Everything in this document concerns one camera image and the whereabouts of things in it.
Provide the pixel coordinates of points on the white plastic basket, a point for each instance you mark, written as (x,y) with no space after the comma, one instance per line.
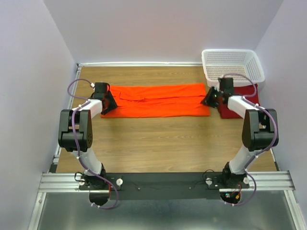
(240,64)

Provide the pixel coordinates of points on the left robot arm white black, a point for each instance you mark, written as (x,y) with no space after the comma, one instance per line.
(76,131)

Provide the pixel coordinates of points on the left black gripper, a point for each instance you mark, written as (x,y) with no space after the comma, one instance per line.
(113,104)

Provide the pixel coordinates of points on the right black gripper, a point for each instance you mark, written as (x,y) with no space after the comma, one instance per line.
(206,100)

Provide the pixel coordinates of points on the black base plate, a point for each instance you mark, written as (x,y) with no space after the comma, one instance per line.
(118,187)

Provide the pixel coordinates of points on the folded dark red t shirt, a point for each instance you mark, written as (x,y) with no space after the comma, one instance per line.
(235,107)

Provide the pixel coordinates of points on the orange t shirt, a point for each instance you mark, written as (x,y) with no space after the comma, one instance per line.
(158,101)

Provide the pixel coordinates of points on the aluminium rail frame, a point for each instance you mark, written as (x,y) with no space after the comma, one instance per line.
(270,182)

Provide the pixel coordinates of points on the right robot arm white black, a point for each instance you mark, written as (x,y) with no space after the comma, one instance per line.
(259,132)

